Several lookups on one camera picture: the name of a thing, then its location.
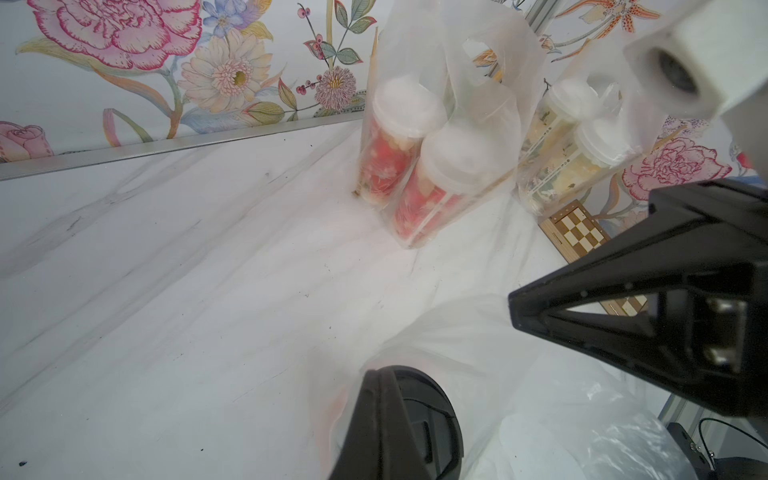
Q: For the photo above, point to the wooden chessboard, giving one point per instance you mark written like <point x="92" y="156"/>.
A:
<point x="575" y="233"/>

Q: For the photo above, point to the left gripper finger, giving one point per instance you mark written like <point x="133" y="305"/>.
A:
<point x="379" y="443"/>

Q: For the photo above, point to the cream cup white lid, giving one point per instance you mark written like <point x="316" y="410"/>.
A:
<point x="575" y="162"/>
<point x="566" y="104"/>

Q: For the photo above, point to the clear plastic carrier bag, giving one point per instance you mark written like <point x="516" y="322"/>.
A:
<point x="603" y="65"/>

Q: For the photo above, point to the red cup white lid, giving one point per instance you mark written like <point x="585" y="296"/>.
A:
<point x="455" y="163"/>
<point x="400" y="115"/>

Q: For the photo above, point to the red cup black lid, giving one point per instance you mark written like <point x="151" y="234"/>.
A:
<point x="434" y="424"/>

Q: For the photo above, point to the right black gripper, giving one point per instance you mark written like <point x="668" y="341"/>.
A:
<point x="687" y="313"/>

